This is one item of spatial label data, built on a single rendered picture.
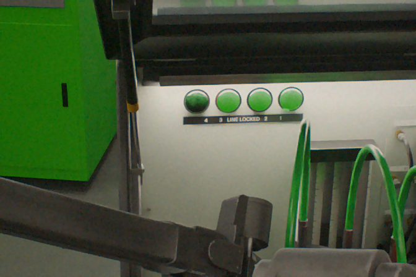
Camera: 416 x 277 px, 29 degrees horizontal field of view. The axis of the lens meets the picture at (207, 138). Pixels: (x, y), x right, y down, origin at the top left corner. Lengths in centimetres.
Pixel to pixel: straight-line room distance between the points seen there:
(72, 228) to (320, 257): 42
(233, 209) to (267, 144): 51
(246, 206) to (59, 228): 29
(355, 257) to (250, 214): 54
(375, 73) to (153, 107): 42
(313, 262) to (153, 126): 100
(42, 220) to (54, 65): 301
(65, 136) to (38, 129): 14
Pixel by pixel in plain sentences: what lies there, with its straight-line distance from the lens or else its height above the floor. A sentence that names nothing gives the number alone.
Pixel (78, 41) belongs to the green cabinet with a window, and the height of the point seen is 81.
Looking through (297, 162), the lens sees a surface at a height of 140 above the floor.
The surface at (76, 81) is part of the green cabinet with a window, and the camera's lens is 390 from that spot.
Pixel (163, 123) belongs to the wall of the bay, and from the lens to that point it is 154.
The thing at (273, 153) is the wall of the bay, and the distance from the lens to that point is 159.
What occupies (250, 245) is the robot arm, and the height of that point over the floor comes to 138.
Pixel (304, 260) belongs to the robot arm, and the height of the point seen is 163.
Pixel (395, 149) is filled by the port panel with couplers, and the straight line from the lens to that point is 165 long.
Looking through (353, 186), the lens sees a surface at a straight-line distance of 150.
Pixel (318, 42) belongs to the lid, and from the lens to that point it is 145.
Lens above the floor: 194
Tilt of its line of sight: 24 degrees down
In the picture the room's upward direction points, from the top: straight up
